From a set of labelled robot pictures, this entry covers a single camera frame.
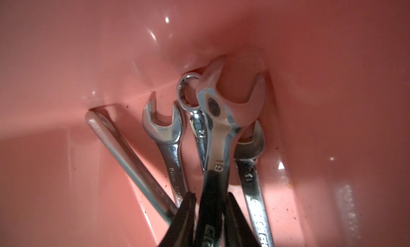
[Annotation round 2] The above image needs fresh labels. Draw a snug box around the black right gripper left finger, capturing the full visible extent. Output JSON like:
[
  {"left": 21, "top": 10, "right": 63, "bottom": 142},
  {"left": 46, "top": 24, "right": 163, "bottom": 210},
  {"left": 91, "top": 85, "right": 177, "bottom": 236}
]
[{"left": 158, "top": 191, "right": 196, "bottom": 247}]

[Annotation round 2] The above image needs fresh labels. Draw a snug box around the long silver combination wrench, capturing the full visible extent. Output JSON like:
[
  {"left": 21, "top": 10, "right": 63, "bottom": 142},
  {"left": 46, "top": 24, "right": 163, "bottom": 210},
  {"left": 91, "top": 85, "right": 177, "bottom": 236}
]
[{"left": 193, "top": 56, "right": 267, "bottom": 247}]

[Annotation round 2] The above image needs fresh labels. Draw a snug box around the silver open end wrench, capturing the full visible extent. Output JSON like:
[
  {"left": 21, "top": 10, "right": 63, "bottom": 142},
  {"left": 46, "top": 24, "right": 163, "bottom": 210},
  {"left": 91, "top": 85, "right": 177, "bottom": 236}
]
[{"left": 85, "top": 109, "right": 178, "bottom": 225}]

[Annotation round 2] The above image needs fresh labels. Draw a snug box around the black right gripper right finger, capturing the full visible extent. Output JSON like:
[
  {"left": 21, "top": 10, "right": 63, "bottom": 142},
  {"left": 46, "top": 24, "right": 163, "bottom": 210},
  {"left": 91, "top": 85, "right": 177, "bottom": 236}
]
[{"left": 224, "top": 192, "right": 260, "bottom": 247}]

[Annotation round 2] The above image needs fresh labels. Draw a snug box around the pink plastic storage box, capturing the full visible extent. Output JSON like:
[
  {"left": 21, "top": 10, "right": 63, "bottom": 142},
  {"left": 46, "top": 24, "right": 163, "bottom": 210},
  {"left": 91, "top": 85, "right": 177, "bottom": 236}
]
[{"left": 1, "top": 0, "right": 410, "bottom": 247}]

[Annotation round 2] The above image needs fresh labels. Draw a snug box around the silver combination wrench in box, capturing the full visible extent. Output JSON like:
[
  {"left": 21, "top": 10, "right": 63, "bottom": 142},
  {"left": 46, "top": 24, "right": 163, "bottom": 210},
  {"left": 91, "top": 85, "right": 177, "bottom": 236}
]
[{"left": 234, "top": 121, "right": 274, "bottom": 247}]

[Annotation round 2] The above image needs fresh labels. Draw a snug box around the small silver combination wrench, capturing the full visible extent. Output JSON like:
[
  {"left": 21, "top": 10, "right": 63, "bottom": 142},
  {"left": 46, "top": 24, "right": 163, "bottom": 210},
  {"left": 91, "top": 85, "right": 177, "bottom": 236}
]
[{"left": 176, "top": 72, "right": 208, "bottom": 171}]

